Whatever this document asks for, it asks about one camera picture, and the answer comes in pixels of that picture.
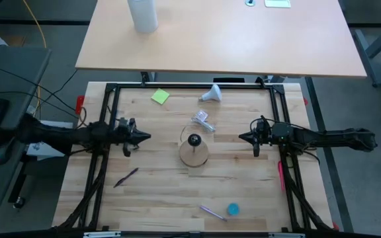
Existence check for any yellow cable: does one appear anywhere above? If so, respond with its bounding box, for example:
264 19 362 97
21 0 48 50

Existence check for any pink pen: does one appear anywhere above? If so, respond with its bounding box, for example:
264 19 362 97
277 160 286 192

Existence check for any blue round cap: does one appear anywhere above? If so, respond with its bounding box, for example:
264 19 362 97
226 202 241 217

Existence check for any black computer mouse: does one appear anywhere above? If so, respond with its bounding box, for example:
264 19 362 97
0 138 15 166

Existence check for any white rectangular desk plate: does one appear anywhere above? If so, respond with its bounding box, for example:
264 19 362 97
264 0 292 9

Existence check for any clear purple pen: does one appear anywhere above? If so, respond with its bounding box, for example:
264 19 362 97
198 204 229 223

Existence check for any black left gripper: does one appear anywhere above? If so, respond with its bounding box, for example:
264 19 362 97
112 126 152 158

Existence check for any green sticky note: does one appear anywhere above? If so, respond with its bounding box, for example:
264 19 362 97
150 87 171 106

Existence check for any grey metal desk frame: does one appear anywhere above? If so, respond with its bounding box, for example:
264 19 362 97
353 13 381 88

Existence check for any clear lamp power cord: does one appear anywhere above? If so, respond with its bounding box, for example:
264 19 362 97
179 110 217 143

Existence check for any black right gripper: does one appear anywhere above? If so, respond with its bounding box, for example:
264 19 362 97
237 125 275 158

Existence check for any dark purple pen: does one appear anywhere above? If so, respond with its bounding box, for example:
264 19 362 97
112 167 140 189

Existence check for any black right camera cable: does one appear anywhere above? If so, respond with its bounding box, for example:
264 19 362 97
249 114 279 134

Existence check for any silver frame rail plate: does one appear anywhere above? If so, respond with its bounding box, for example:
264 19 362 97
83 231 122 238
268 232 306 238

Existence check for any light wooden desk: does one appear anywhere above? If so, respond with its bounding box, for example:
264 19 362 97
75 0 368 79

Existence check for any white cylinder container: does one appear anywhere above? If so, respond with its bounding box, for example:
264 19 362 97
126 0 159 34

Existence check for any wooden base metal pole lamp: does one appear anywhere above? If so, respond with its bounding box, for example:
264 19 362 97
179 133 210 168

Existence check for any white printed paper sheet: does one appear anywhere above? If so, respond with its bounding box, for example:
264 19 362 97
26 120 75 161

